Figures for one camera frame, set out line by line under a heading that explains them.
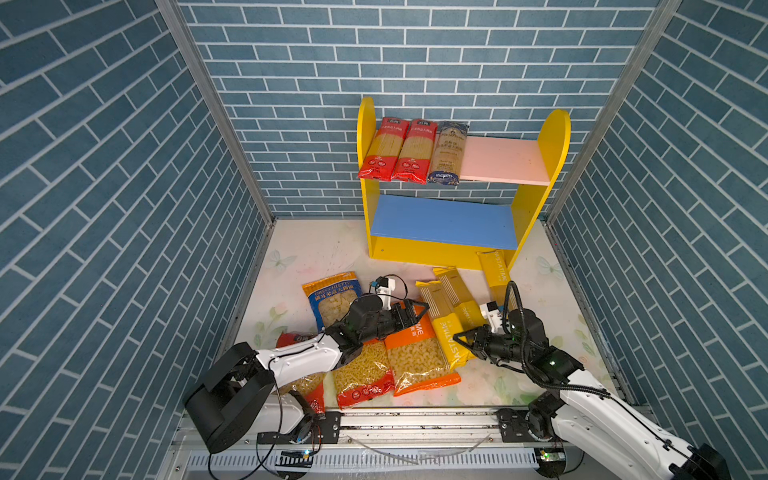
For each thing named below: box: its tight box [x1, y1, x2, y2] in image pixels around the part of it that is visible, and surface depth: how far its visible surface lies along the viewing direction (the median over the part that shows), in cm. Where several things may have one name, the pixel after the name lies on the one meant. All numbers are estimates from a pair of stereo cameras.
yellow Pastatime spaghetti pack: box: [415, 280, 476, 371], surface depth 82 cm
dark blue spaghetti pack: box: [428, 120, 470, 186], surface depth 79 cm
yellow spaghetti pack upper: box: [432, 266, 487, 332], surface depth 98 cm
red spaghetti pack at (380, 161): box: [358, 117, 410, 182], surface depth 81 cm
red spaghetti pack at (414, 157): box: [391, 119, 438, 185], surface depth 81 cm
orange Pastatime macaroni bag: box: [385, 306, 462, 397], surface depth 83 cm
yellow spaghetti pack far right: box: [476, 249, 511, 307], surface depth 106 cm
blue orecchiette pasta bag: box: [302, 271, 363, 333], surface depth 96 cm
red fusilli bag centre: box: [333, 339, 395, 410], surface depth 80 cm
